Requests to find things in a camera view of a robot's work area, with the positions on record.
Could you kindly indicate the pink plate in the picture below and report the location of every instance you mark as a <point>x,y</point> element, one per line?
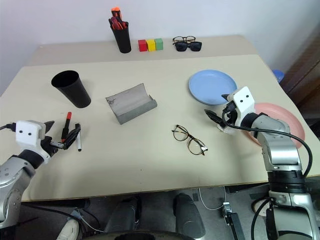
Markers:
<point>282,115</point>

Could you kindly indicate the round wooden disc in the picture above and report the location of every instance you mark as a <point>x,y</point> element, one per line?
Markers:
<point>258,208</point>

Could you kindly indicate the orange-capped screwdriver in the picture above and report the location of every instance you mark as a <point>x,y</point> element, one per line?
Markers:
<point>116,13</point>

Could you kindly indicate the green wooden block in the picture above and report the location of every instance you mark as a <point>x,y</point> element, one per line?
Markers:
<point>159,44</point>

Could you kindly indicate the clear-lens black-framed glasses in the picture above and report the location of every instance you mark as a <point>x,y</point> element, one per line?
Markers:
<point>191,38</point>

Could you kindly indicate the tortoiseshell round glasses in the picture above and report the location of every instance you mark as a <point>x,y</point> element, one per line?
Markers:
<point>195,142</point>

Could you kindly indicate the white shoe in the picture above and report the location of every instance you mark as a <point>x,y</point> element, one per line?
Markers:
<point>68,228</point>

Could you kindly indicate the grey open glasses case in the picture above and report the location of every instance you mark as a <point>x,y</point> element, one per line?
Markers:
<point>130,105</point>

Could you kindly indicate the dark rounded shape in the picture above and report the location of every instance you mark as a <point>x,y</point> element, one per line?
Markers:
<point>188,215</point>
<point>122,215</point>

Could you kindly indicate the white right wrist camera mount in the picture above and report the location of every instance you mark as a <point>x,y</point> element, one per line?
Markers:
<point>243,100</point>

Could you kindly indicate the blue bottle cap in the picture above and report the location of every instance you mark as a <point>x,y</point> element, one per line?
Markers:
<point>278,75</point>

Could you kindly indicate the red and black screwdriver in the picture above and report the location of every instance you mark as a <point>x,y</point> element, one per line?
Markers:
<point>112,23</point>
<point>125,25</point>
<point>119,23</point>

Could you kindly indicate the red wooden block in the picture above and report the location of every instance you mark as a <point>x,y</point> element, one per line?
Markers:
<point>142,45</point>

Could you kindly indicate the black metal bracket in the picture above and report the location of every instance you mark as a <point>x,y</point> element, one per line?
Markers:
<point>233,222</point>

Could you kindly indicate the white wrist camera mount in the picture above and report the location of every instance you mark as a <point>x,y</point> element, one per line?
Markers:
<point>26,132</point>
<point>243,100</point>

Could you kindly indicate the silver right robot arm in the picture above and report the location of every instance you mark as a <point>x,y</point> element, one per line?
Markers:
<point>280,150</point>

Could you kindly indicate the empty black cup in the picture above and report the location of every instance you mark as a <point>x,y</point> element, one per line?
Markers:
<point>75,92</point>

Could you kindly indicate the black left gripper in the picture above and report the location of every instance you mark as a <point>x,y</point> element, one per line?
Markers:
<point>51,147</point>

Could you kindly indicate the black cup holding screwdrivers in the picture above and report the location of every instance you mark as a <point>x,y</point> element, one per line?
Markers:
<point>122,40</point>

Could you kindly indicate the dark brown wooden furniture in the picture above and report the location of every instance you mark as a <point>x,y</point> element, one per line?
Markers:
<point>306,75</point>

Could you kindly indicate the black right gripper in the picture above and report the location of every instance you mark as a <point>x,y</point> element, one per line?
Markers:
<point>231,113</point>

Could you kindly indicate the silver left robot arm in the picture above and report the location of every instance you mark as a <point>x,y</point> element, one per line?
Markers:
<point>12,172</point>

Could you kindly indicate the black sunglasses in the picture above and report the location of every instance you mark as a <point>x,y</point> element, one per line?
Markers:
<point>182,46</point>

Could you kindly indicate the blue plate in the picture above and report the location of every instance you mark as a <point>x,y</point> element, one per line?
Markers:
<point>212,86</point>

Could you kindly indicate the yellow wooden block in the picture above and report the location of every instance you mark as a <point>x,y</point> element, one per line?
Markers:
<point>150,45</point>

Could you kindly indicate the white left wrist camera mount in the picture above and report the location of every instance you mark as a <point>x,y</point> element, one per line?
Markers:
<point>26,132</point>

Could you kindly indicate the red and black marker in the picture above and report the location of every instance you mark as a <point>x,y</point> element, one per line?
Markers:
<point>66,125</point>

